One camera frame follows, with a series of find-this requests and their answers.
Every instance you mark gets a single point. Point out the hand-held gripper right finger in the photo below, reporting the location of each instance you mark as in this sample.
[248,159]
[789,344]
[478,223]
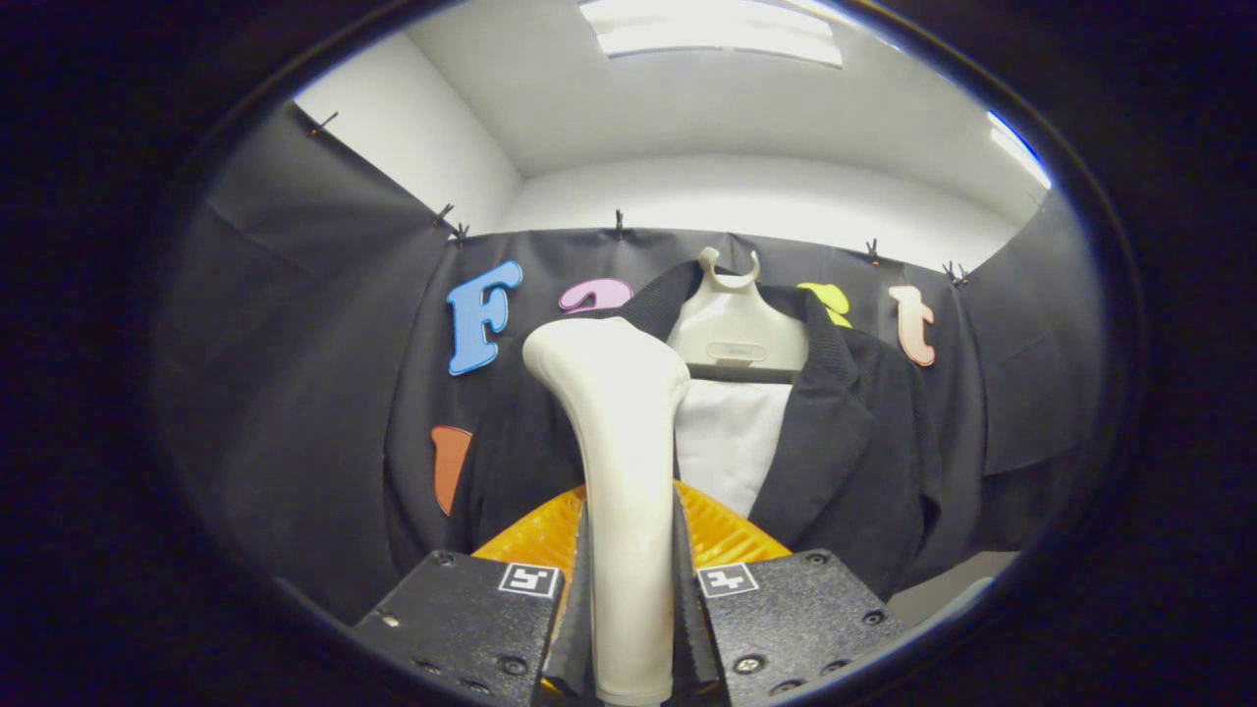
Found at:
[690,628]

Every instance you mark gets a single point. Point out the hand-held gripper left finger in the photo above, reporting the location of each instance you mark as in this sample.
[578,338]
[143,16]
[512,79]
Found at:
[576,619]

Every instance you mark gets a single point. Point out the white garment steamer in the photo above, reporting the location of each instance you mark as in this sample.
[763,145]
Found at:
[624,442]

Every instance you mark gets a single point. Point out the white shirt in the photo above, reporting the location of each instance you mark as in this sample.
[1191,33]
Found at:
[732,442]

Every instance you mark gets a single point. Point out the black suit jacket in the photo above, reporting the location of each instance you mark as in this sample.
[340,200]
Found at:
[835,471]

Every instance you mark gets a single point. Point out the cream clothes hanger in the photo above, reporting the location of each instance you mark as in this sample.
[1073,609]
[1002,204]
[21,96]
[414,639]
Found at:
[737,329]

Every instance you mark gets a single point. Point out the black backdrop cloth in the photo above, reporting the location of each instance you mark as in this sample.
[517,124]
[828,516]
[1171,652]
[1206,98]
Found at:
[324,393]

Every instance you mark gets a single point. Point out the row of small black clips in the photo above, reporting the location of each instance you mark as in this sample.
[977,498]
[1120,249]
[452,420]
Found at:
[619,225]

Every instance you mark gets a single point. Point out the long ceiling light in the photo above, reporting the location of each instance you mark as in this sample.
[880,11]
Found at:
[717,29]
[1021,152]

